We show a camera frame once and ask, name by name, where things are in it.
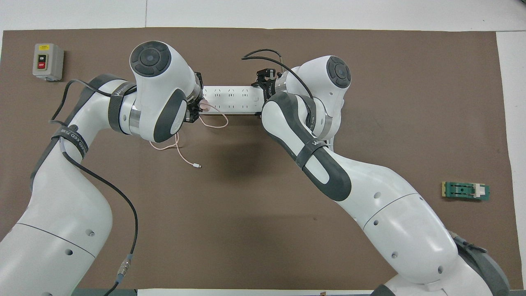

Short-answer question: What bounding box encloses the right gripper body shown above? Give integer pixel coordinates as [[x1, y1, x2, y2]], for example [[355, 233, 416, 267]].
[[264, 74, 281, 102]]

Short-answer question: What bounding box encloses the pink charger with cable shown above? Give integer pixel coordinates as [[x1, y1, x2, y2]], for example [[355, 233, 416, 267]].
[[149, 100, 229, 169]]

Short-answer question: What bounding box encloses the white power strip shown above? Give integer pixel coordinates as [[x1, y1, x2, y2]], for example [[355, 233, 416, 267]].
[[200, 85, 267, 115]]

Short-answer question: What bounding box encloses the green circuit board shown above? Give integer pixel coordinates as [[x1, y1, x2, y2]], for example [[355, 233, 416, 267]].
[[441, 181, 491, 202]]

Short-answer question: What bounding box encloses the black cable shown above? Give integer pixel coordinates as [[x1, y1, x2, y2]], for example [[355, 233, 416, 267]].
[[49, 79, 139, 296], [241, 49, 314, 100]]

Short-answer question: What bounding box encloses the grey switch box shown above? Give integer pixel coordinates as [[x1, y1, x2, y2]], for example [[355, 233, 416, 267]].
[[32, 43, 65, 81]]

